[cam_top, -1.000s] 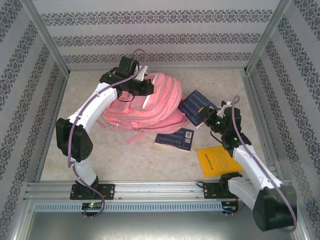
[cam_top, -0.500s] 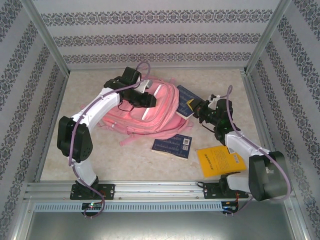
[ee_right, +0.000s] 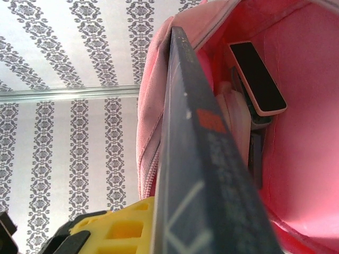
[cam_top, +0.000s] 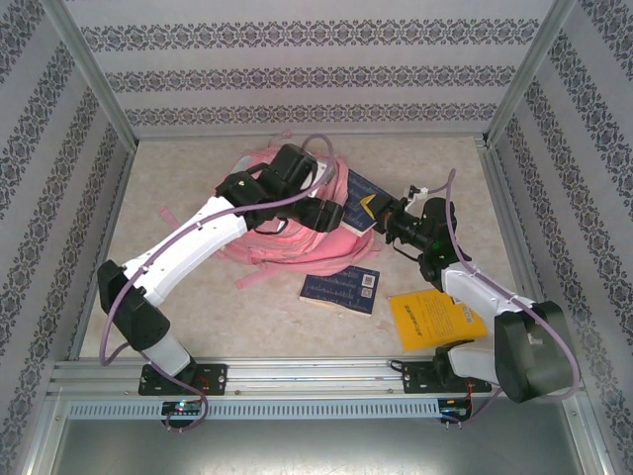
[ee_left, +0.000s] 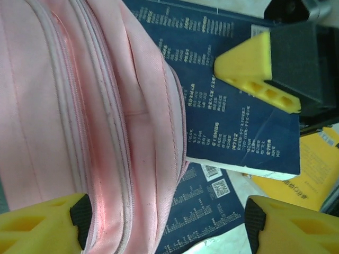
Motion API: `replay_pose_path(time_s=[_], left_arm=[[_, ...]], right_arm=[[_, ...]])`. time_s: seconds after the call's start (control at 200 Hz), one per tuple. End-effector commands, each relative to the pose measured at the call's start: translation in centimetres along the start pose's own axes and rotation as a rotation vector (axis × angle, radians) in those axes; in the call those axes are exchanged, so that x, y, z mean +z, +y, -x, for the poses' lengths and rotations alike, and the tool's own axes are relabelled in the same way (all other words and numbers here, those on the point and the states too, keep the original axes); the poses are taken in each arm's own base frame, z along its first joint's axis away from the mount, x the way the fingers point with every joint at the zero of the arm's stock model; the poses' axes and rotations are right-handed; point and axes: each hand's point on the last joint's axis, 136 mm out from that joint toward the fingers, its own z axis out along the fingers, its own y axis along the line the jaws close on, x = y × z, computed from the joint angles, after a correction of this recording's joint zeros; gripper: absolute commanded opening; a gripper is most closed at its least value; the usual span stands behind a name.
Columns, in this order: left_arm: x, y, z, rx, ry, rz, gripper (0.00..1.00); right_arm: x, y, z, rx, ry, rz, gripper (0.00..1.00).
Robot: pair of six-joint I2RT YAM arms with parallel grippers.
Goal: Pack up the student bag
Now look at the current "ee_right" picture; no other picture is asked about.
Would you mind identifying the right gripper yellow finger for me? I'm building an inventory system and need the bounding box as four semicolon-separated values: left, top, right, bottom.
44;196;157;254

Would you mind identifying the pink backpack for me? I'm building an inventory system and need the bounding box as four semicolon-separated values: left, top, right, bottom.
137;0;339;254

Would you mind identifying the aluminium frame post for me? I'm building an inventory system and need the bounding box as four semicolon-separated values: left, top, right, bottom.
0;84;140;101

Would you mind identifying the navy blue book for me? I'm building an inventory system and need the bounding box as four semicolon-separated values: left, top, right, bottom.
152;25;283;254

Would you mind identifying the phone with pink case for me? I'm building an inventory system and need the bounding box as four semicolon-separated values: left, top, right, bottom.
228;41;288;116

